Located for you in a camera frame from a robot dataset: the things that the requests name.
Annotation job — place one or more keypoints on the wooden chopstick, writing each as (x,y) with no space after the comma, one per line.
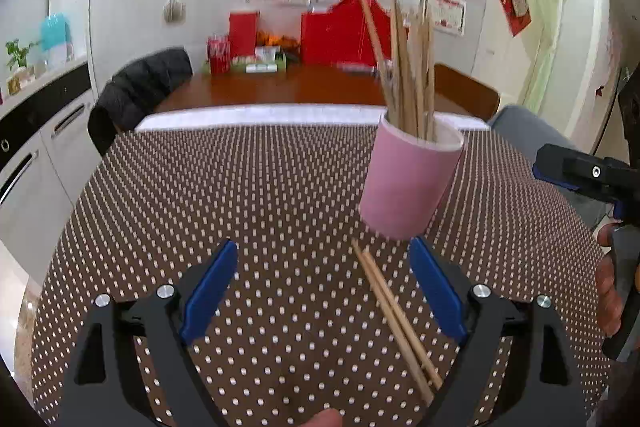
(390,317)
(397,307)

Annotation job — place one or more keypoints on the hanging round white scrubber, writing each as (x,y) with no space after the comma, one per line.
(174,9)

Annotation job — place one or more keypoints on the black jacket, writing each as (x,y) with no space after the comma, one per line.
(135,92)

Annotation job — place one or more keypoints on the potted green plant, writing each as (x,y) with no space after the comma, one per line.
(19,57)

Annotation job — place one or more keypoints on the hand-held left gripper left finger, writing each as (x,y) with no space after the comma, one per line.
(210,292)

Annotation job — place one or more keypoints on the pink cup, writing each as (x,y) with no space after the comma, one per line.
(405,182)

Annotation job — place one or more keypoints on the person's left hand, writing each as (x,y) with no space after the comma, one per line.
(325,419)

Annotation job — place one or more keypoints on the red drink pack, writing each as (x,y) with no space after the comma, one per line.
(218,54)

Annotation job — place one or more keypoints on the bunch of chopsticks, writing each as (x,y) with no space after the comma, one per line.
(410,72)

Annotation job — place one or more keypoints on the orange snack packets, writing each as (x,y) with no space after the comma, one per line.
(277,42)

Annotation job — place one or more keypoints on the wooden chair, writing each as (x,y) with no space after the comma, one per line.
(465,92)

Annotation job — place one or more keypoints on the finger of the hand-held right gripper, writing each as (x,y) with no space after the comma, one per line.
(575,167)

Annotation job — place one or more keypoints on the brown dotted table mat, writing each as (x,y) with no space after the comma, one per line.
(275,207)

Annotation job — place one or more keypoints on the black and white cabinet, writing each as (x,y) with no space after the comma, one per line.
(45,142)

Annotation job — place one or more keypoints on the red paper bag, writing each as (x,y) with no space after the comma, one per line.
(340,37)

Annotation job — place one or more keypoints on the red door sign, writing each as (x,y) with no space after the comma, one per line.
(517,9)

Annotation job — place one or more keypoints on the red box on table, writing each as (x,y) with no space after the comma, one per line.
(242,34)

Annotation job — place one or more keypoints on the person's right hand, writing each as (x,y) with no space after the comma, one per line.
(607,287)

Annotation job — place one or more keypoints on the light green curtain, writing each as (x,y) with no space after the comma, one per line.
(530,7)

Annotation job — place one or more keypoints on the white cloth strip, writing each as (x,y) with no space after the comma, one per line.
(250,114)

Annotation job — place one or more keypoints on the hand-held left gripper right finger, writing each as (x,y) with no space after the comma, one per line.
(440,292)

